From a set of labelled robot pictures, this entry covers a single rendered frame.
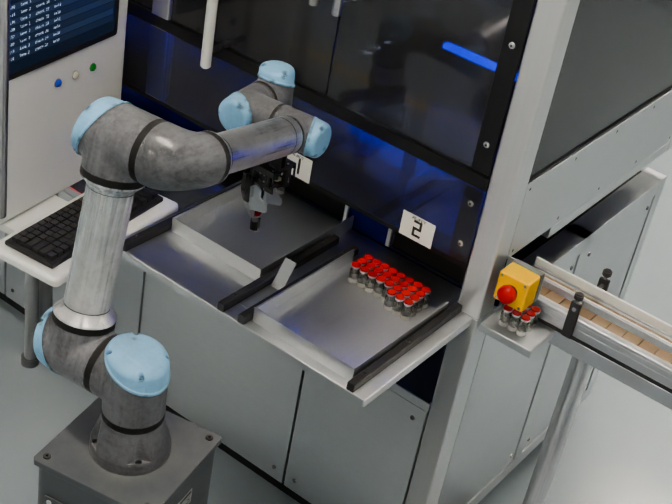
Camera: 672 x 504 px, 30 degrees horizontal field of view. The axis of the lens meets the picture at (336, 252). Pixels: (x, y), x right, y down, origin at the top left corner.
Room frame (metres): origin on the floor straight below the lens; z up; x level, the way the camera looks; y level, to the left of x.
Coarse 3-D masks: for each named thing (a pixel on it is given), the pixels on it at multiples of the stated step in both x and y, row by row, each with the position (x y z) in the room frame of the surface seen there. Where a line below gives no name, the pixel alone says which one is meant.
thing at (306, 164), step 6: (288, 156) 2.51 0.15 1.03; (294, 156) 2.51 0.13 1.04; (300, 156) 2.50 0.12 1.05; (306, 162) 2.49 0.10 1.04; (312, 162) 2.48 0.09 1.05; (300, 168) 2.49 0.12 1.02; (306, 168) 2.49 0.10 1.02; (300, 174) 2.49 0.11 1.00; (306, 174) 2.48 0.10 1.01; (306, 180) 2.48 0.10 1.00
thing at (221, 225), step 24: (240, 192) 2.54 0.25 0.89; (192, 216) 2.40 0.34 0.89; (216, 216) 2.44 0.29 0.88; (240, 216) 2.46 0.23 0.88; (264, 216) 2.48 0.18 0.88; (288, 216) 2.50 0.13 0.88; (312, 216) 2.52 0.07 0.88; (192, 240) 2.31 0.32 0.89; (216, 240) 2.34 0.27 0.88; (240, 240) 2.36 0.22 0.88; (264, 240) 2.38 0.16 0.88; (288, 240) 2.40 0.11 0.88; (312, 240) 2.37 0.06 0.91; (240, 264) 2.24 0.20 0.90; (264, 264) 2.28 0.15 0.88
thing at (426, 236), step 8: (408, 216) 2.34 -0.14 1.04; (416, 216) 2.33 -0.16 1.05; (400, 224) 2.35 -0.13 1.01; (408, 224) 2.34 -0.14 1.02; (416, 224) 2.33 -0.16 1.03; (424, 224) 2.32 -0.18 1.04; (432, 224) 2.31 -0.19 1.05; (400, 232) 2.34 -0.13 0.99; (408, 232) 2.33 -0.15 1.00; (416, 232) 2.32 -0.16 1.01; (424, 232) 2.31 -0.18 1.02; (432, 232) 2.30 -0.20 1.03; (416, 240) 2.32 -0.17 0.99; (424, 240) 2.31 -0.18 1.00; (432, 240) 2.30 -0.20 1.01
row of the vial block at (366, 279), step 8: (352, 264) 2.28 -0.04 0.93; (360, 264) 2.29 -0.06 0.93; (352, 272) 2.27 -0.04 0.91; (360, 272) 2.27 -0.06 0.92; (368, 272) 2.26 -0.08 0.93; (376, 272) 2.27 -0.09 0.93; (352, 280) 2.27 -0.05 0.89; (360, 280) 2.26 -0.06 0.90; (368, 280) 2.25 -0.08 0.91; (376, 280) 2.24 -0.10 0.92; (384, 280) 2.24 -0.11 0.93; (368, 288) 2.25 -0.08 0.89; (376, 288) 2.24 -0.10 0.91; (384, 288) 2.23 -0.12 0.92; (392, 288) 2.23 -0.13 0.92; (400, 288) 2.22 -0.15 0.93; (376, 296) 2.24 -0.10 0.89; (384, 296) 2.23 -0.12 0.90; (408, 296) 2.21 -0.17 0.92; (416, 296) 2.21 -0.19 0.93; (416, 304) 2.19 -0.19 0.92
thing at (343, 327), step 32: (352, 256) 2.36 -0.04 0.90; (288, 288) 2.16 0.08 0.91; (320, 288) 2.23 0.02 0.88; (352, 288) 2.26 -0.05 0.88; (256, 320) 2.07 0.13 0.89; (288, 320) 2.10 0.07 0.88; (320, 320) 2.12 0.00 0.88; (352, 320) 2.14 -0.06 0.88; (384, 320) 2.16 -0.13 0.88; (416, 320) 2.18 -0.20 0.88; (320, 352) 1.98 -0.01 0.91; (352, 352) 2.03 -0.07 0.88; (384, 352) 2.03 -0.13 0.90
